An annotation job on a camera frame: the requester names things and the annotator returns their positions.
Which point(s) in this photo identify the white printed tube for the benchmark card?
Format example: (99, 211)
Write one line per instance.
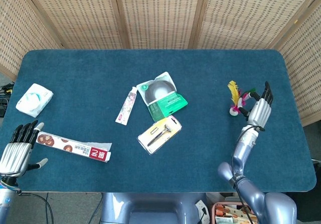
(126, 106)

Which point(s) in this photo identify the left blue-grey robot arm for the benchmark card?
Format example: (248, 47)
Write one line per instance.
(6, 201)

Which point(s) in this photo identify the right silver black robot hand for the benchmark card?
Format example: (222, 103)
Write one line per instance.
(260, 113)

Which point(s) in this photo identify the long red white carton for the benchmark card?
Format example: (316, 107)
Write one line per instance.
(75, 147)

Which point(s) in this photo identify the razor blister pack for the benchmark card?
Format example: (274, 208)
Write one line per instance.
(159, 134)

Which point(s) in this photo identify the pink storage basket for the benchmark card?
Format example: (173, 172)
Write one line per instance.
(225, 212)

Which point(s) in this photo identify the white power strip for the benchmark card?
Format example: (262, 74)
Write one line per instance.
(201, 209)

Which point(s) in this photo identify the blue felt table mat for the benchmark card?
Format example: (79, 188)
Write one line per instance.
(75, 70)

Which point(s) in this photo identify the blue-grey robot torso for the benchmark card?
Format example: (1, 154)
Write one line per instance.
(118, 209)

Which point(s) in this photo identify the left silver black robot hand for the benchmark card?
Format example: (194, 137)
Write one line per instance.
(13, 157)

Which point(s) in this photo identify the woven bamboo screen panel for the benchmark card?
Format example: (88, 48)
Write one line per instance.
(15, 33)
(306, 70)
(250, 15)
(75, 15)
(160, 15)

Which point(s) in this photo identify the colourful feather shuttlecock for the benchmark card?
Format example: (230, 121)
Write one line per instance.
(234, 91)

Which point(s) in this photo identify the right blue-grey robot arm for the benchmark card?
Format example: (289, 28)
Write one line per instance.
(273, 206)

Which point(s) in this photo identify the white tissue pack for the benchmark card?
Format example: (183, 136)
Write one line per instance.
(33, 101)

